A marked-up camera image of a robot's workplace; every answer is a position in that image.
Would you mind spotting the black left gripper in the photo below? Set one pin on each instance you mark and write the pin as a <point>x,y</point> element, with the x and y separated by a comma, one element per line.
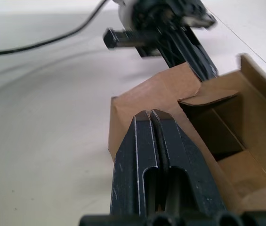
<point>154,26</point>

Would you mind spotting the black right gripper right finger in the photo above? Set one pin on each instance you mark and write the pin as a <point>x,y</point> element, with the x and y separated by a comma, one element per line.
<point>189,164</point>

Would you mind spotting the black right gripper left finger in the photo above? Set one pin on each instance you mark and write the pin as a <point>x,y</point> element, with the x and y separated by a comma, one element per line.
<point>128,164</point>

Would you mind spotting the small brown cardboard box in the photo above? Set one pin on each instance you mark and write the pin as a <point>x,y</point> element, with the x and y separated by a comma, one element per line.
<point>241,131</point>

